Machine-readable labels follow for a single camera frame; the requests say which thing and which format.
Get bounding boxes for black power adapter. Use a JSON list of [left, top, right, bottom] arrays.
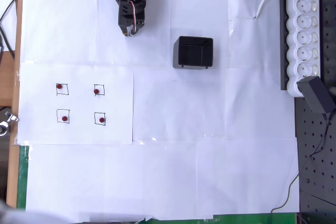
[[296, 76, 336, 114]]

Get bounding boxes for black pegboard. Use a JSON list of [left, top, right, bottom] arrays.
[[294, 0, 336, 224]]

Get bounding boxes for thin black adapter cable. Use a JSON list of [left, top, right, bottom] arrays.
[[269, 112, 333, 224]]

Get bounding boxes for black square bin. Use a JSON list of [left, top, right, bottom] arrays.
[[172, 35, 214, 70]]

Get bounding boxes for paper sheet with drawn squares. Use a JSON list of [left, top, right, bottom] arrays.
[[17, 62, 134, 145]]

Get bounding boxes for white power strip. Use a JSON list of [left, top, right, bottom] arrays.
[[286, 0, 321, 98]]

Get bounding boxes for green cutting mat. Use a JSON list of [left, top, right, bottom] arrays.
[[16, 144, 300, 224]]

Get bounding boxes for black shelf bar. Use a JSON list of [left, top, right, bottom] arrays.
[[278, 0, 288, 91]]

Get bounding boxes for metal clamp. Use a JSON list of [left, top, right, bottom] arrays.
[[0, 111, 19, 137]]

